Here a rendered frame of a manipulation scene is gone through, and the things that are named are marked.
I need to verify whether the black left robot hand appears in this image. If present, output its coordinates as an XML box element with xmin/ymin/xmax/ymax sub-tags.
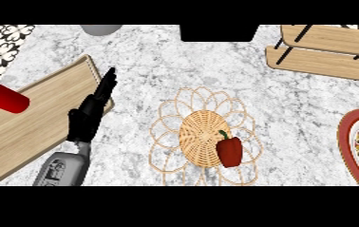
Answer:
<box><xmin>66</xmin><ymin>66</ymin><xmax>120</xmax><ymax>143</ymax></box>

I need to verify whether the red cylinder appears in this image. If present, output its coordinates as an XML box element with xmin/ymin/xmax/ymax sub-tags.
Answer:
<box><xmin>0</xmin><ymin>84</ymin><xmax>31</xmax><ymax>114</ymax></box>

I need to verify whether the pale wooden cutting board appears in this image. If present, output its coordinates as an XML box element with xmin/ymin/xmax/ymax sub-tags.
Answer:
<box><xmin>0</xmin><ymin>54</ymin><xmax>115</xmax><ymax>181</ymax></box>

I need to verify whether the grey round pot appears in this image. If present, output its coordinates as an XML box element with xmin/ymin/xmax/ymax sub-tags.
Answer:
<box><xmin>78</xmin><ymin>25</ymin><xmax>124</xmax><ymax>37</ymax></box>

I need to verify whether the woven wicker flower placemat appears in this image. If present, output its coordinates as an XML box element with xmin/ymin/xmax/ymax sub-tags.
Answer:
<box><xmin>148</xmin><ymin>86</ymin><xmax>264</xmax><ymax>187</ymax></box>

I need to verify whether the wooden tiered shelf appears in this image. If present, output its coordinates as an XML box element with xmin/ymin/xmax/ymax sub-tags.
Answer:
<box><xmin>264</xmin><ymin>25</ymin><xmax>359</xmax><ymax>81</ymax></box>

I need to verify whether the red bell pepper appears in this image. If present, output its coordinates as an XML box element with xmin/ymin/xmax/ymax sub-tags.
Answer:
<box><xmin>214</xmin><ymin>129</ymin><xmax>244</xmax><ymax>169</ymax></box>

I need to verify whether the black appliance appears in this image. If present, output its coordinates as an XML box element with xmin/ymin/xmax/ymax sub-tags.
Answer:
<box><xmin>179</xmin><ymin>25</ymin><xmax>261</xmax><ymax>43</ymax></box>

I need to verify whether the red rimmed plate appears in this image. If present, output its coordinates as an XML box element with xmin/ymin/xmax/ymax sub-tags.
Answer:
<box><xmin>337</xmin><ymin>108</ymin><xmax>359</xmax><ymax>185</ymax></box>

